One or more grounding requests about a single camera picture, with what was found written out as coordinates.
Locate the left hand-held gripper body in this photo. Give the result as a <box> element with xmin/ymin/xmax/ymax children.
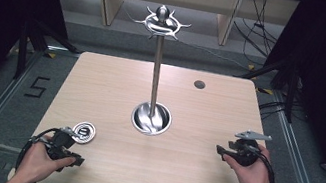
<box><xmin>41</xmin><ymin>122</ymin><xmax>83</xmax><ymax>175</ymax></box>

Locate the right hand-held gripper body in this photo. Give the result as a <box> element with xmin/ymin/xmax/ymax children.
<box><xmin>222</xmin><ymin>126</ymin><xmax>274</xmax><ymax>172</ymax></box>

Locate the round silver metal utensil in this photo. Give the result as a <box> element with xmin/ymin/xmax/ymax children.
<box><xmin>70</xmin><ymin>119</ymin><xmax>98</xmax><ymax>146</ymax></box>

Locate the person's right hand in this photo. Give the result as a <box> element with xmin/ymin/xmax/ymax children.
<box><xmin>217</xmin><ymin>138</ymin><xmax>279</xmax><ymax>183</ymax></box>

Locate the person's left hand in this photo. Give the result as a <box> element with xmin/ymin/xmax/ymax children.
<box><xmin>13</xmin><ymin>139</ymin><xmax>79</xmax><ymax>183</ymax></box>

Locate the black metal stand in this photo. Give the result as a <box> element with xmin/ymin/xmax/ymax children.
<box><xmin>229</xmin><ymin>49</ymin><xmax>304</xmax><ymax>125</ymax></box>
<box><xmin>11</xmin><ymin>16</ymin><xmax>87</xmax><ymax>91</ymax></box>

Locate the silver metal hook stand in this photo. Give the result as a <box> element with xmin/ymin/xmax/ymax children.
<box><xmin>115</xmin><ymin>0</ymin><xmax>196</xmax><ymax>140</ymax></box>

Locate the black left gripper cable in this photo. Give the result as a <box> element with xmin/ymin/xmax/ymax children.
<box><xmin>14</xmin><ymin>122</ymin><xmax>61</xmax><ymax>178</ymax></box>

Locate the thin white floor cable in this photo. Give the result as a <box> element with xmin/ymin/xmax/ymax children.
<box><xmin>170</xmin><ymin>38</ymin><xmax>255</xmax><ymax>72</ymax></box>

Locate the bundle of black cables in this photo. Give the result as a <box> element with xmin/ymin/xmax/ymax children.
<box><xmin>227</xmin><ymin>0</ymin><xmax>287</xmax><ymax>68</ymax></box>

